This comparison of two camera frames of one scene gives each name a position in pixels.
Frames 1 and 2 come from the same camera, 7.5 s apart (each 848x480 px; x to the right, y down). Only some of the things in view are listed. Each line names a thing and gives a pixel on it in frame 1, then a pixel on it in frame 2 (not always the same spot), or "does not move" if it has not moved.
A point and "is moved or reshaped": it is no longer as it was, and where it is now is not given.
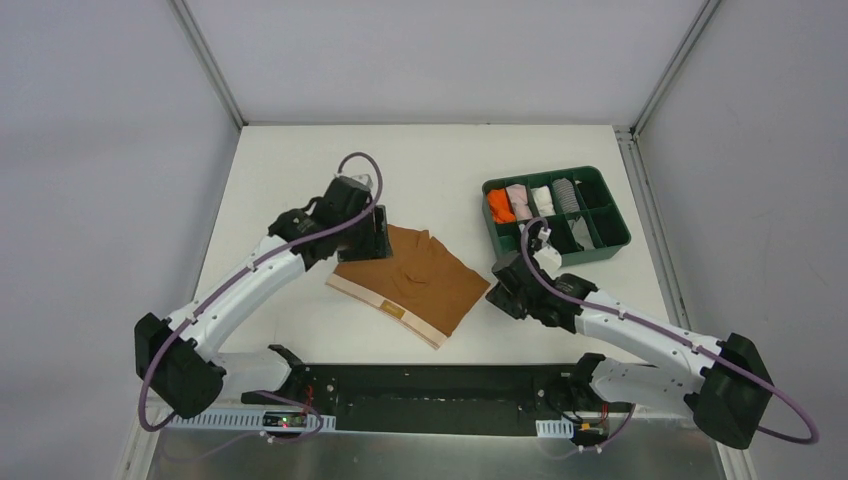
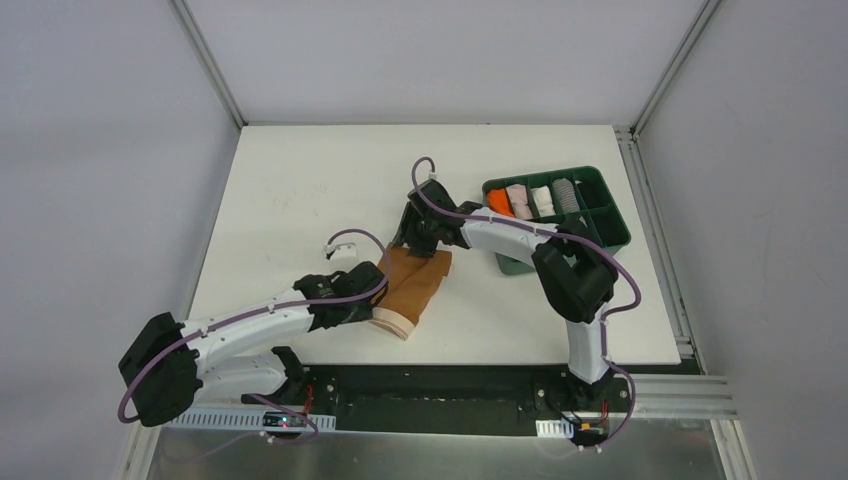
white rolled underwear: [543, 201] does not move
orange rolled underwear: [501, 206] does not move
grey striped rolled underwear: [566, 195] does not move
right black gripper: [506, 295] to [419, 232]
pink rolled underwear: [518, 195] does not move
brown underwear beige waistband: [426, 286] is moved or reshaped
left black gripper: [374, 235] to [370, 289]
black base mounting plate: [472, 400] does not move
